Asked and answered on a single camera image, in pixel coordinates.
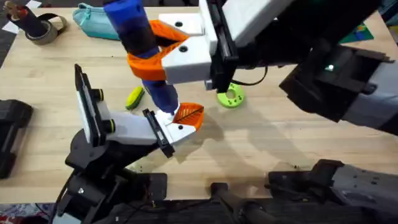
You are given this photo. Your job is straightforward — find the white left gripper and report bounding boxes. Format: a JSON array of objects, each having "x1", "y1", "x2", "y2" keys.
[{"x1": 65, "y1": 102, "x2": 205, "y2": 175}]

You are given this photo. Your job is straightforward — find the blue electric screwdriver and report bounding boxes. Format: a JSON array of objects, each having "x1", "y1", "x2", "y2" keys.
[{"x1": 102, "y1": 0, "x2": 180, "y2": 114}]

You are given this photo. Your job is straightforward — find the yellow green toy vegetable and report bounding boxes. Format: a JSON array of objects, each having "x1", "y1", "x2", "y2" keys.
[{"x1": 125, "y1": 86, "x2": 146, "y2": 111}]

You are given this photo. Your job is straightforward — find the green disc with holes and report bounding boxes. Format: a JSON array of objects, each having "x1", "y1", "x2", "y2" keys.
[{"x1": 216, "y1": 82, "x2": 246, "y2": 110}]

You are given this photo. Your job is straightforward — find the teal zip bag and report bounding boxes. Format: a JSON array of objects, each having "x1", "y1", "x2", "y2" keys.
[{"x1": 72, "y1": 2, "x2": 121, "y2": 41}]

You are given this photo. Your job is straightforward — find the black upright wrist plate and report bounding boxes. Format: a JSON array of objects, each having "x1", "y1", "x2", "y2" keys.
[{"x1": 73, "y1": 63, "x2": 116, "y2": 147}]

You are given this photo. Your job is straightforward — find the brown tape roll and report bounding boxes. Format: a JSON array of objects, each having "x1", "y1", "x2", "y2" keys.
[{"x1": 24, "y1": 13, "x2": 68, "y2": 46}]

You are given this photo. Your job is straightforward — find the green board with blocks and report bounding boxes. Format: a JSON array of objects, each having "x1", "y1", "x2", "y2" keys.
[{"x1": 338, "y1": 21, "x2": 376, "y2": 45}]

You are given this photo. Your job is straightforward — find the black box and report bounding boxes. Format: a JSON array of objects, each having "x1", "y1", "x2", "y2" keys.
[{"x1": 0, "y1": 99, "x2": 34, "y2": 180}]

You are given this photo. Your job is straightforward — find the white paper sheet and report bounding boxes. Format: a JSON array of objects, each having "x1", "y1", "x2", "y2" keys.
[{"x1": 1, "y1": 21, "x2": 21, "y2": 34}]

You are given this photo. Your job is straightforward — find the black cable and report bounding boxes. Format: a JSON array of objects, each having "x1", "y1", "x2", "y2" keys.
[{"x1": 230, "y1": 64, "x2": 269, "y2": 87}]

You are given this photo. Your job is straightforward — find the black rail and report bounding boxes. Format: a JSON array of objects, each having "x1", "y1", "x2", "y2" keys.
[{"x1": 104, "y1": 182, "x2": 398, "y2": 224}]

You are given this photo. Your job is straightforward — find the black handled tool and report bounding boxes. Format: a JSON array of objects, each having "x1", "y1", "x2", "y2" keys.
[{"x1": 2, "y1": 0, "x2": 50, "y2": 39}]

